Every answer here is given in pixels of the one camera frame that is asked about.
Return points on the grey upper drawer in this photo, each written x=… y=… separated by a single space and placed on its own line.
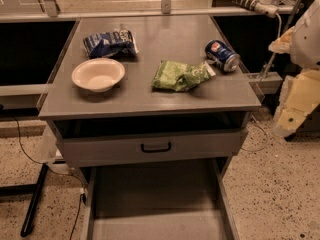
x=143 y=139

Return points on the black metal stand leg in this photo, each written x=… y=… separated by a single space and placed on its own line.
x=35 y=190

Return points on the green jalapeno chip bag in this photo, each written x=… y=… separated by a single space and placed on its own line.
x=181 y=77

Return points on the white paper bowl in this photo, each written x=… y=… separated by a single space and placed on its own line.
x=98 y=75

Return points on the blue chip bag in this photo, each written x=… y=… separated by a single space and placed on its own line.
x=108 y=44

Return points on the white power strip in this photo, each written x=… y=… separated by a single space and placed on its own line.
x=264 y=7

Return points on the black drawer handle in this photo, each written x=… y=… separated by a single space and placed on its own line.
x=146 y=148

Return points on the blue pepsi can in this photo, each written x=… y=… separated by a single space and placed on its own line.
x=222 y=56

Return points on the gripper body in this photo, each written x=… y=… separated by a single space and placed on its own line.
x=307 y=40

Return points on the grey drawer cabinet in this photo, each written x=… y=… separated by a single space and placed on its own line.
x=176 y=38

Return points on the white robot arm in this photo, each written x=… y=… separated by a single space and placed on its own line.
x=302 y=43

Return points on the open lower drawer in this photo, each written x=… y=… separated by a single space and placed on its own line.
x=180 y=200

